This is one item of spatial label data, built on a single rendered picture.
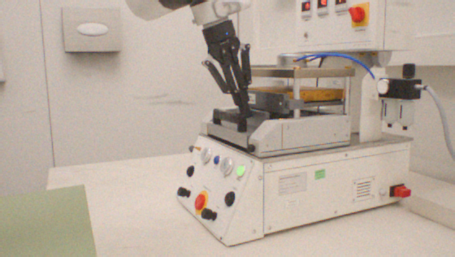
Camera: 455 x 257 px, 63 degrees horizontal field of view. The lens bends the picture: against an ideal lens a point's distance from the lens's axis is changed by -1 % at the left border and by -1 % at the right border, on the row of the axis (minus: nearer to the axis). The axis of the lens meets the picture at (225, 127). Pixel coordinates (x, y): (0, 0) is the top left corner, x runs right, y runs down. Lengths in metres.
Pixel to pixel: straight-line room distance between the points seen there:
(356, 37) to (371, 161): 0.31
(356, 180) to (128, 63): 1.72
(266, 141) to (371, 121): 0.31
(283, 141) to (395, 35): 0.40
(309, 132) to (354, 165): 0.16
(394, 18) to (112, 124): 1.79
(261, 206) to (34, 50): 1.80
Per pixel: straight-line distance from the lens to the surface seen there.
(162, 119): 2.44
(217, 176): 0.91
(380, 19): 0.98
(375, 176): 1.01
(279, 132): 0.80
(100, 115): 2.38
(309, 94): 0.91
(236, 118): 0.86
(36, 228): 0.69
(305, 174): 0.86
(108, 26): 2.25
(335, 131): 0.90
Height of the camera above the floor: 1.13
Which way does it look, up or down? 10 degrees down
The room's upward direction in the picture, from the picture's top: 1 degrees counter-clockwise
